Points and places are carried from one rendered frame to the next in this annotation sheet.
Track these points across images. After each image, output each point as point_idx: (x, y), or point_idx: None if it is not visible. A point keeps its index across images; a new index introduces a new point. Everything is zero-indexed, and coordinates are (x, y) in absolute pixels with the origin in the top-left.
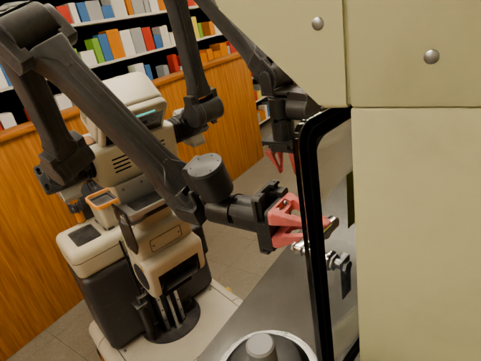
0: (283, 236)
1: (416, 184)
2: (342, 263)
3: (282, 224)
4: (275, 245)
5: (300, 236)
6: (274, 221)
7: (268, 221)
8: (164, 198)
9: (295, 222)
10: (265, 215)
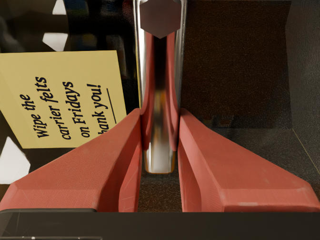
0: (203, 170)
1: None
2: None
3: (107, 157)
4: (282, 183)
5: (187, 130)
6: (73, 176)
7: (64, 213)
8: None
9: (107, 134)
10: (4, 221)
